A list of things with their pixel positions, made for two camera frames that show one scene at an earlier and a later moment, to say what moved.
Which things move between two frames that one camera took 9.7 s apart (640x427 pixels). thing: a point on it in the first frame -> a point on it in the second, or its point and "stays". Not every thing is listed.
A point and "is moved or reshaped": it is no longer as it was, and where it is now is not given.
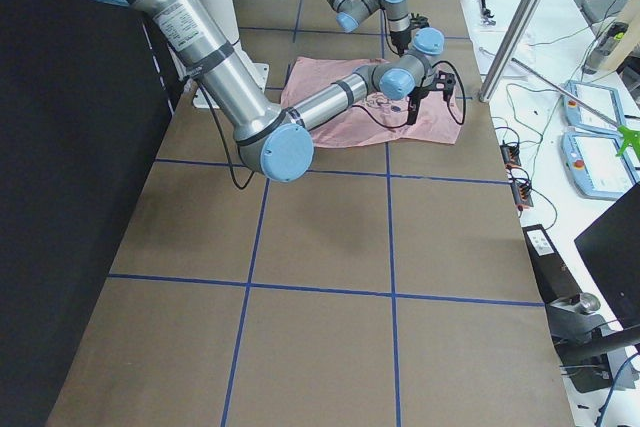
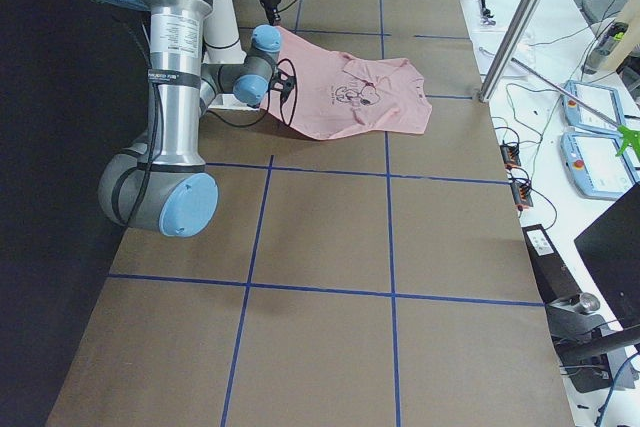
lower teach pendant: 595,166 stays
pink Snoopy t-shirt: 438,118 is moved or reshaped
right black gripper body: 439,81 -> 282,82
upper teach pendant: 591,106 stays
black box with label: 553,279 stays
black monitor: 611,247 stays
